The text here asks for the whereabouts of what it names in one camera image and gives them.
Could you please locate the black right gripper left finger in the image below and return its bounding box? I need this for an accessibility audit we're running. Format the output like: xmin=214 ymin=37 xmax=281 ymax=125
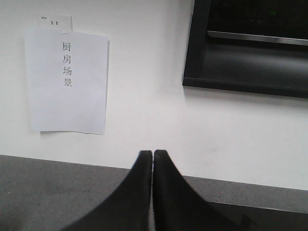
xmin=62 ymin=151 xmax=153 ymax=231

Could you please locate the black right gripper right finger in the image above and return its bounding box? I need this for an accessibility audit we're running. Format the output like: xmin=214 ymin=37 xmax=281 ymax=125
xmin=153 ymin=150 xmax=259 ymax=231

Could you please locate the small white label card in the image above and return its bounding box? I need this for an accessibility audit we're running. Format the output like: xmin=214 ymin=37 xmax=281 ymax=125
xmin=37 ymin=14 xmax=73 ymax=31

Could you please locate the black range hood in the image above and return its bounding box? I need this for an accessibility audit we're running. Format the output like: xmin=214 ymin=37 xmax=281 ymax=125
xmin=182 ymin=0 xmax=308 ymax=98

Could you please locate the white paper sheet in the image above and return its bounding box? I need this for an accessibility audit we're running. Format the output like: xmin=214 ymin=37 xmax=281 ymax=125
xmin=25 ymin=28 xmax=109 ymax=135

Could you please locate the black induction cooktop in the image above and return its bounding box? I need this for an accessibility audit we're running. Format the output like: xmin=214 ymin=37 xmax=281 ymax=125
xmin=209 ymin=202 xmax=308 ymax=231

